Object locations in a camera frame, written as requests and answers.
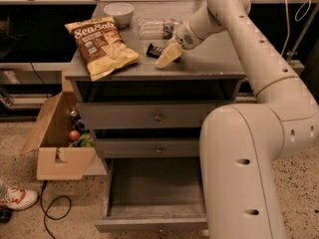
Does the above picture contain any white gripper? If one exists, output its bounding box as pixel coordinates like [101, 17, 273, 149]
[156, 19, 205, 69]

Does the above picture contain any dark chocolate rxbar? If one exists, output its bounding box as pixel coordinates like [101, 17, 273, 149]
[146, 43, 181, 64]

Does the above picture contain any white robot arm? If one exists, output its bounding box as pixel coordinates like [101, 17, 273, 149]
[157, 0, 319, 239]

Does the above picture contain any grey wooden drawer cabinet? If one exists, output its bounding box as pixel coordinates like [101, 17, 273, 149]
[65, 1, 250, 234]

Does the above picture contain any top grey drawer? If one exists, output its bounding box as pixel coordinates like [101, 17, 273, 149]
[78, 103, 215, 129]

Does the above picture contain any middle grey drawer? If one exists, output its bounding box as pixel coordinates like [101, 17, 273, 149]
[95, 138, 199, 158]

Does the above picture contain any open bottom grey drawer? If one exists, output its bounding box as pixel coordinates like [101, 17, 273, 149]
[95, 157, 207, 233]

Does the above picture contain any clear plastic water bottle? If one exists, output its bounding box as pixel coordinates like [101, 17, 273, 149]
[138, 18, 182, 39]

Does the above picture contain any white bowl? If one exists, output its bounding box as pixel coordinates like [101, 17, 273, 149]
[104, 2, 135, 28]

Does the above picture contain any sea salt chips bag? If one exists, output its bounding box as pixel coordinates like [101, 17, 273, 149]
[65, 17, 141, 82]

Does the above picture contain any dark soda can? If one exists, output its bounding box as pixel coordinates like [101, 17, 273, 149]
[70, 111, 81, 121]

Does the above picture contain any blue snack package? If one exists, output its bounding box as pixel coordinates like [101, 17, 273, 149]
[73, 119, 90, 134]

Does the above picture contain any green snack bag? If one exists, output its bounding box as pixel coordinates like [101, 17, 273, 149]
[71, 133, 94, 147]

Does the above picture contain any red apple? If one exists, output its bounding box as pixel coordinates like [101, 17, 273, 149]
[69, 130, 80, 141]

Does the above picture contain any cardboard box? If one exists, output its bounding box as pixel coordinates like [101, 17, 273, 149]
[21, 69, 107, 180]

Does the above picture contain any white and red sneaker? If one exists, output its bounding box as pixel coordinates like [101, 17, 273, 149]
[0, 186, 38, 211]

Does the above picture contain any black floor cable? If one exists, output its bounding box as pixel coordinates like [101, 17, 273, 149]
[39, 180, 73, 239]

